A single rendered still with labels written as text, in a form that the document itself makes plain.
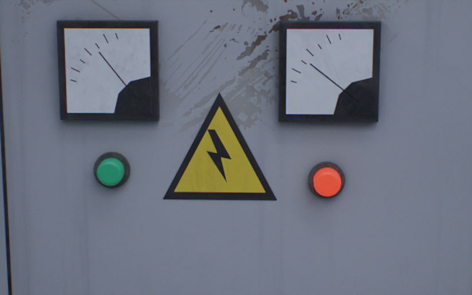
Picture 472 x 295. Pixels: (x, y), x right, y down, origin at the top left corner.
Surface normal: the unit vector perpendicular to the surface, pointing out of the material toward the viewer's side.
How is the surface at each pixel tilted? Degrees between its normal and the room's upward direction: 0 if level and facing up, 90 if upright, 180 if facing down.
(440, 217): 90
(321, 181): 90
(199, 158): 90
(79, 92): 90
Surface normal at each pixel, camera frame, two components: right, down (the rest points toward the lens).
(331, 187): -0.04, 0.21
